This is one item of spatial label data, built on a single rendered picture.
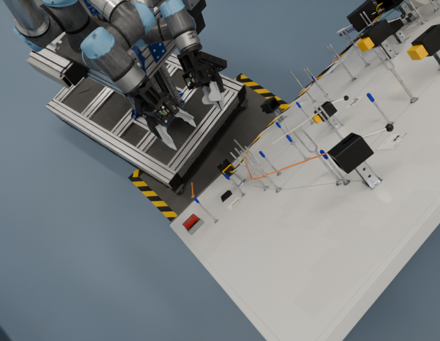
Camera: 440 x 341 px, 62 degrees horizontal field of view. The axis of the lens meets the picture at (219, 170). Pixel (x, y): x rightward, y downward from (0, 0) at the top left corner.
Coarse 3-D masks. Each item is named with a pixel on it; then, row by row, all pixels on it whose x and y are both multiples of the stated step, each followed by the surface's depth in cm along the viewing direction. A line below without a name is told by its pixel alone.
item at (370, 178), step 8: (392, 128) 62; (352, 136) 63; (360, 136) 61; (368, 136) 62; (344, 144) 62; (352, 144) 61; (360, 144) 61; (328, 152) 64; (336, 152) 62; (344, 152) 61; (352, 152) 61; (360, 152) 61; (368, 152) 61; (336, 160) 65; (344, 160) 61; (352, 160) 62; (360, 160) 62; (344, 168) 62; (352, 168) 62; (360, 168) 63; (368, 168) 63; (360, 176) 65; (368, 176) 65; (376, 176) 64; (368, 184) 64; (376, 184) 63
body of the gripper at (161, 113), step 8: (144, 80) 91; (144, 88) 90; (152, 88) 92; (128, 96) 93; (144, 96) 90; (152, 96) 92; (160, 96) 94; (168, 96) 95; (144, 104) 98; (152, 104) 92; (160, 104) 93; (168, 104) 94; (176, 104) 96; (144, 112) 97; (152, 112) 92; (160, 112) 94; (168, 112) 96; (176, 112) 96; (152, 120) 99; (160, 120) 93
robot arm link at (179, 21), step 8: (168, 0) 110; (176, 0) 110; (160, 8) 112; (168, 8) 110; (176, 8) 110; (184, 8) 111; (168, 16) 110; (176, 16) 110; (184, 16) 111; (168, 24) 112; (176, 24) 111; (184, 24) 111; (192, 24) 113; (176, 32) 111; (184, 32) 111
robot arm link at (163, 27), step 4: (160, 20) 121; (164, 20) 121; (192, 20) 119; (160, 24) 121; (164, 24) 121; (160, 28) 121; (164, 28) 121; (164, 32) 121; (168, 32) 121; (164, 36) 122; (168, 36) 122; (168, 40) 125
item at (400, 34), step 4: (408, 16) 114; (396, 20) 112; (400, 20) 112; (392, 24) 112; (396, 24) 112; (400, 24) 112; (396, 28) 112; (400, 28) 113; (396, 32) 113; (400, 32) 114; (396, 36) 115; (400, 36) 114; (404, 36) 114; (396, 40) 116; (400, 40) 114; (404, 40) 114; (396, 44) 117
